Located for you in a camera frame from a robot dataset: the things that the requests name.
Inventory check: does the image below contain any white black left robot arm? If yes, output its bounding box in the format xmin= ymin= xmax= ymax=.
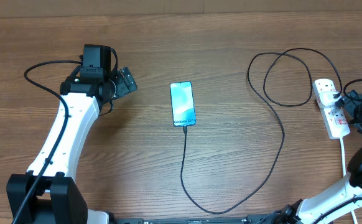
xmin=6 ymin=44 xmax=137 ymax=223

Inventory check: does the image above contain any white charger plug adapter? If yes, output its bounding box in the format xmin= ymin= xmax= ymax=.
xmin=317 ymin=91 xmax=341 ymax=108

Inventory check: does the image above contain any white power strip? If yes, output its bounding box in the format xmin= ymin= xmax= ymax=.
xmin=313 ymin=79 xmax=350 ymax=139

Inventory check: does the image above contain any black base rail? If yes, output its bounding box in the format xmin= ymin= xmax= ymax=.
xmin=109 ymin=211 xmax=278 ymax=224

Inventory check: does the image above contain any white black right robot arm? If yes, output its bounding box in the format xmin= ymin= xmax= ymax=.
xmin=261 ymin=79 xmax=362 ymax=223

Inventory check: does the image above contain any blue Galaxy smartphone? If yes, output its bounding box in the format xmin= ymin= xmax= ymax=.
xmin=170 ymin=82 xmax=197 ymax=127

